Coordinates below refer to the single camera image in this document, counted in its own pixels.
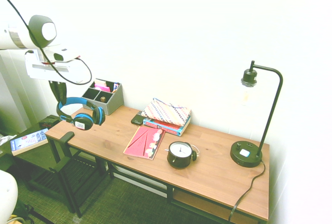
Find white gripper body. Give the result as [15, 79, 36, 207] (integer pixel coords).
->
[24, 50, 81, 83]

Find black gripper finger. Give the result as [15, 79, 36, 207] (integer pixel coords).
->
[59, 82, 68, 106]
[48, 80, 60, 102]

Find blue and black headphones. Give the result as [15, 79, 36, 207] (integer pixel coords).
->
[56, 96, 106, 132]

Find black headphone hanger clamp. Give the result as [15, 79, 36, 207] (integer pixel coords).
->
[48, 131, 75, 174]

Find small black box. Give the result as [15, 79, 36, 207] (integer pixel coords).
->
[38, 116, 61, 129]

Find pink sticky notes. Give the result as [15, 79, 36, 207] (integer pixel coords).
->
[93, 79, 112, 93]

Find grey desk organizer box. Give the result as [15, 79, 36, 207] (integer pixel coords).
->
[81, 78, 125, 116]

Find blue and white paperback book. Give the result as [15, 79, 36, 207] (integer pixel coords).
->
[10, 128, 50, 157]

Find dark side table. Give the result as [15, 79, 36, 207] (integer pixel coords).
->
[0, 114, 80, 174]

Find white crumpled paper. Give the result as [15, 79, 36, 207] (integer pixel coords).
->
[0, 134, 18, 147]

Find black smartphone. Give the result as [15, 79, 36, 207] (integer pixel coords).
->
[130, 114, 145, 126]

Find black side chair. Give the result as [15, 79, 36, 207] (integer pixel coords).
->
[27, 153, 115, 211]

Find red illustrated notebook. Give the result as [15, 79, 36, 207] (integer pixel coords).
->
[122, 125, 167, 161]

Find striped fabric pouch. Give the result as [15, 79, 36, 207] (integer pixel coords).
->
[141, 97, 192, 127]

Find blue and red thick book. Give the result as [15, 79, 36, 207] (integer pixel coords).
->
[143, 116, 191, 137]

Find black twin-bell alarm clock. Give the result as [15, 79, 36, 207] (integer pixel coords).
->
[164, 141, 201, 170]

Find wooden desk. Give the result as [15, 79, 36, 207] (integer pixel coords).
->
[47, 135, 268, 224]

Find wooden lower desk shelf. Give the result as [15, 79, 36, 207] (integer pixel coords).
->
[172, 190, 260, 224]

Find clear lamp bulb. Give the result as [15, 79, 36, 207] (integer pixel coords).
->
[240, 78, 257, 106]

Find black desk lamp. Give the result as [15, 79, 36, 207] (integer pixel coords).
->
[229, 60, 284, 169]

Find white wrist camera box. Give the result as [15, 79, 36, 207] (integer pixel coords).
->
[50, 48, 81, 63]

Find black lamp power cord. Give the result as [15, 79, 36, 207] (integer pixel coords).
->
[228, 160, 267, 222]

